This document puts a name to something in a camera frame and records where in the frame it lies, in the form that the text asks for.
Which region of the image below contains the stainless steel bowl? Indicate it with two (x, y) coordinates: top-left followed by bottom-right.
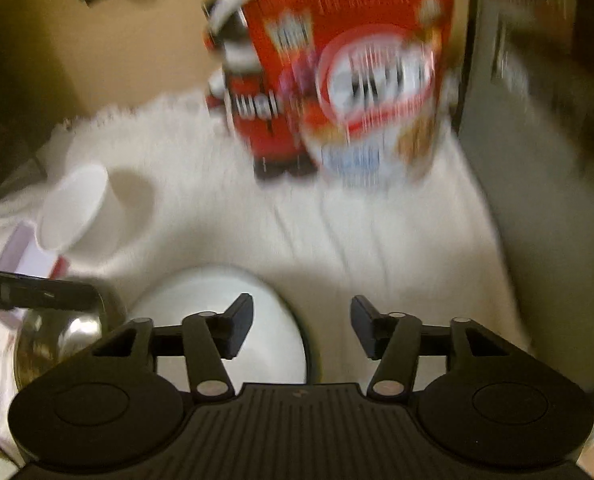
(14, 278), (126, 390)

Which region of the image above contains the red Calbee granola bag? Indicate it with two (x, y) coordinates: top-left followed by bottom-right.
(243, 0), (454, 188)

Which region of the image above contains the white textured tablecloth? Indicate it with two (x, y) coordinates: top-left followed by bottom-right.
(0, 89), (532, 466)

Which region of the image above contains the grey appliance on right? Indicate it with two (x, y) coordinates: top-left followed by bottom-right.
(459, 0), (594, 390)

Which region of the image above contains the white plate yellow rim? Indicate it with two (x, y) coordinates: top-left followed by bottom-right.
(126, 264), (309, 391)

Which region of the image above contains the white red flat package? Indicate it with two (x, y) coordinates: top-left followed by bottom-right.
(0, 222), (69, 278)

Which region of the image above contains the red white robot figurine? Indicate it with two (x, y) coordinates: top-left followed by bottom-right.
(203, 0), (318, 181)

